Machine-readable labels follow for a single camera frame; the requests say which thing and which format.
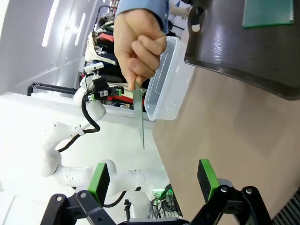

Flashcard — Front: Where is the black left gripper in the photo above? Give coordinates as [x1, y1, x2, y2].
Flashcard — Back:
[83, 78, 125, 103]

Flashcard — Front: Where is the green-tipped right gripper right finger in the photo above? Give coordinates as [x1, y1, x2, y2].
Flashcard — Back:
[189, 158, 274, 225]

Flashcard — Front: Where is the green-tipped right gripper left finger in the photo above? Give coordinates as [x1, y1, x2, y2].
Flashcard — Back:
[44, 162, 112, 225]

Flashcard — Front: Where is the green perforated PCB board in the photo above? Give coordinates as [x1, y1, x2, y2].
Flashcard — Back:
[242, 0, 295, 30]
[130, 79, 146, 150]

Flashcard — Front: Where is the black plastic tray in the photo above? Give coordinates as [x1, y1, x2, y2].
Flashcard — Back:
[184, 0, 300, 101]

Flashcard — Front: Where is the person's left hand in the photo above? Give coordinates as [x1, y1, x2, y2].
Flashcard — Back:
[113, 10, 167, 91]

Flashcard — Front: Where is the cream hanging garment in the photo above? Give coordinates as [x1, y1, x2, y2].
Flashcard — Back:
[85, 31, 119, 66]

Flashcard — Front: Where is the controller box with green lights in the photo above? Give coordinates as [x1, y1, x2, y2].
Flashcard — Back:
[151, 186, 175, 200]

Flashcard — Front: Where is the clear plastic storage box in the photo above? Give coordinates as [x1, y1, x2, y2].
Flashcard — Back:
[143, 36, 195, 122]

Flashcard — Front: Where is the black slotted PCB rack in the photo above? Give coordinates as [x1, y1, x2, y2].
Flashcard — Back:
[270, 193, 300, 225]

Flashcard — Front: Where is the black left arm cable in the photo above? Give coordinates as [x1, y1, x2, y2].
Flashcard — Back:
[57, 93, 127, 209]

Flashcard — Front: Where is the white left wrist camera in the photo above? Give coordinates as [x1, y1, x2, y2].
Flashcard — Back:
[84, 62, 104, 75]

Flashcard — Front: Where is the tangled black cable bundle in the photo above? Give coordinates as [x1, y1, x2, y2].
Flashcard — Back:
[151, 184, 183, 218]

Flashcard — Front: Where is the black metal pipe frame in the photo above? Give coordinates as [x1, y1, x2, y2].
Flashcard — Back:
[27, 82, 78, 96]

